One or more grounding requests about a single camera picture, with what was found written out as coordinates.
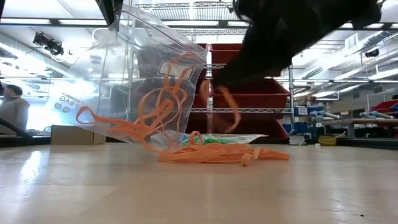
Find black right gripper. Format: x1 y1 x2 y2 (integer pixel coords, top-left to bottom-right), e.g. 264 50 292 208
214 0 383 88

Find clear plastic zip bag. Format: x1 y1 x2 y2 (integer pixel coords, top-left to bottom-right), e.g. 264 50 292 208
182 133 269 146
46 3 208 153

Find green rubber band bunch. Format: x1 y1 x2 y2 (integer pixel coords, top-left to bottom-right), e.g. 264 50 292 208
186 136 249 146

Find orange rubber band bunch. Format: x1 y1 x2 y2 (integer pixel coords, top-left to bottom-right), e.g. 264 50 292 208
158 130 290 167
75 52 200 153

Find red plastic bin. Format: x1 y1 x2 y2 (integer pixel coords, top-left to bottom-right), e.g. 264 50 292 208
211 42 282 78
198 43 208 78
211 77 290 121
185 119 208 135
191 79 208 121
211 119 289 139

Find blue labelled box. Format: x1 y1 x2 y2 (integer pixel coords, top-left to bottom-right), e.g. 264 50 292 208
294 106 317 116

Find black ceiling spotlight cluster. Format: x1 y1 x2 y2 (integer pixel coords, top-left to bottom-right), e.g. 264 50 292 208
32 32 65 57

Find blue storage bin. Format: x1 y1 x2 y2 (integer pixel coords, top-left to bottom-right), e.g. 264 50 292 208
282 123 308 135

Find pale blue padded tube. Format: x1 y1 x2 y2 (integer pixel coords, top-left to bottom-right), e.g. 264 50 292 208
359 111 396 120
310 110 342 123

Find white ceiling air vent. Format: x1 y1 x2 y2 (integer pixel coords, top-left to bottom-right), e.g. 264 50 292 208
344 32 359 50

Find black ceiling device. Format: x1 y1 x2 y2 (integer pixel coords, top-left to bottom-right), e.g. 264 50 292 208
364 48 381 59

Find wooden workbench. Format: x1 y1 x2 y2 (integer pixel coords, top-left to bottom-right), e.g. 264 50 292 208
322 117 398 139

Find small cardboard box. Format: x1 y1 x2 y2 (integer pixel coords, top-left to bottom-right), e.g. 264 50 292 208
50 124 108 146

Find red storage bin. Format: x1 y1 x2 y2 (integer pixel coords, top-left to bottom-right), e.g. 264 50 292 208
369 99 398 115

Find person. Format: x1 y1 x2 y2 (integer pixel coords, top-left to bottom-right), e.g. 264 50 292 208
0 84 31 135

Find chrome wire shelf rack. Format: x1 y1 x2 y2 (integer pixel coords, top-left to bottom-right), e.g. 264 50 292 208
126 1 296 139

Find yellow wire spool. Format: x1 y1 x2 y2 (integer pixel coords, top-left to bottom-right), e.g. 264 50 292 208
317 134 339 147

